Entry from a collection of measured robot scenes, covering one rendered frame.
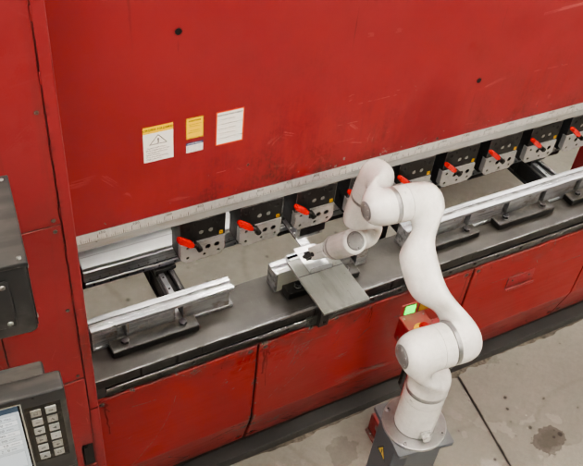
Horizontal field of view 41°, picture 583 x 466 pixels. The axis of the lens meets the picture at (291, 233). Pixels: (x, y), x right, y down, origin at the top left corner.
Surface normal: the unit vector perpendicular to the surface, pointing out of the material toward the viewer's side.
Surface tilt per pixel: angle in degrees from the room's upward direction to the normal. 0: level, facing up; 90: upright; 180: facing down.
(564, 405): 0
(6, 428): 90
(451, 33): 90
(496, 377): 0
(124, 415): 90
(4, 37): 90
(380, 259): 0
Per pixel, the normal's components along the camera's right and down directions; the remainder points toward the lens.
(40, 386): 0.09, -0.73
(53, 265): 0.47, 0.63
